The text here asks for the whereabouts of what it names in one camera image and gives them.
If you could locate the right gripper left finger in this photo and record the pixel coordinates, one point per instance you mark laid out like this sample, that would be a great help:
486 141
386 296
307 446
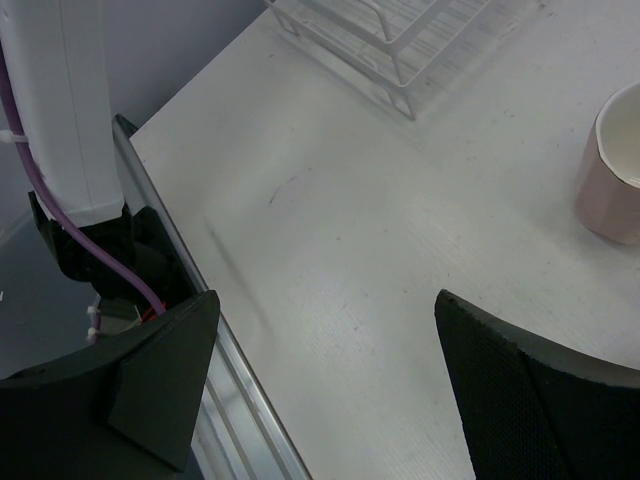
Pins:
116 410

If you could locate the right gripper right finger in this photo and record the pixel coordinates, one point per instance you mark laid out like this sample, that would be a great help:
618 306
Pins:
531 408

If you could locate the light pink plastic cup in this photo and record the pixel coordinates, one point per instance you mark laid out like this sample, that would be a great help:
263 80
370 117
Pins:
607 189

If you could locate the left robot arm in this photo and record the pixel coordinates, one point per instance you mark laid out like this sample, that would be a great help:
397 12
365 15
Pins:
54 92

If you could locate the aluminium mounting rail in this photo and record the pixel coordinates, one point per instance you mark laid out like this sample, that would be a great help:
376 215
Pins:
236 433

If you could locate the white wire dish rack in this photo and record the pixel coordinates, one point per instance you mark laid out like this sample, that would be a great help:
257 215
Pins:
397 45

